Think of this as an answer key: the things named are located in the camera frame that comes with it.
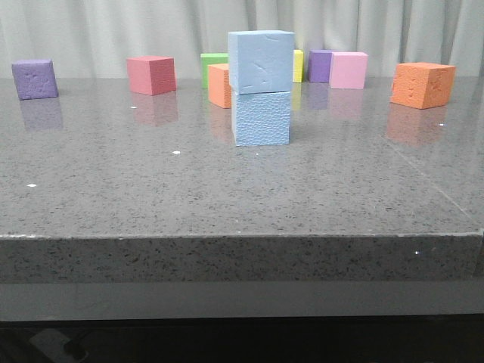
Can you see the light blue foam cube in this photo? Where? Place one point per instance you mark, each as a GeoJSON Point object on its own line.
{"type": "Point", "coordinates": [261, 118]}
{"type": "Point", "coordinates": [260, 61]}

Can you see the smooth orange foam cube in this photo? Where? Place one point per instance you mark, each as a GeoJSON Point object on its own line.
{"type": "Point", "coordinates": [219, 89]}

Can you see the green foam cube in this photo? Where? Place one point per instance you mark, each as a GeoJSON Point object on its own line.
{"type": "Point", "coordinates": [207, 59]}

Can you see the yellow foam cube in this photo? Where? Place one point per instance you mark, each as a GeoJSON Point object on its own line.
{"type": "Point", "coordinates": [298, 64]}

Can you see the red-pink foam cube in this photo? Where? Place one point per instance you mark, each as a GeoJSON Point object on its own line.
{"type": "Point", "coordinates": [151, 75]}

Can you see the right purple foam cube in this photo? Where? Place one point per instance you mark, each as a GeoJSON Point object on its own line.
{"type": "Point", "coordinates": [319, 65]}

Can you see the purple foam cube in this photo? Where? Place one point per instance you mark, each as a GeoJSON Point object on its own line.
{"type": "Point", "coordinates": [319, 65]}
{"type": "Point", "coordinates": [34, 79]}

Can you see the light pink foam cube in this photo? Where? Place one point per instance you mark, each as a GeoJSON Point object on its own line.
{"type": "Point", "coordinates": [348, 70]}

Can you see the dented orange foam cube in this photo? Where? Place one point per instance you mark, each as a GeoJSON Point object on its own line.
{"type": "Point", "coordinates": [422, 85]}

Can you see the grey curtain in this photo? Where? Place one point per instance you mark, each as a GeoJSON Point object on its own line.
{"type": "Point", "coordinates": [94, 38]}

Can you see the left purple foam cube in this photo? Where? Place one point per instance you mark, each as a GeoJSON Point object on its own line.
{"type": "Point", "coordinates": [34, 79]}

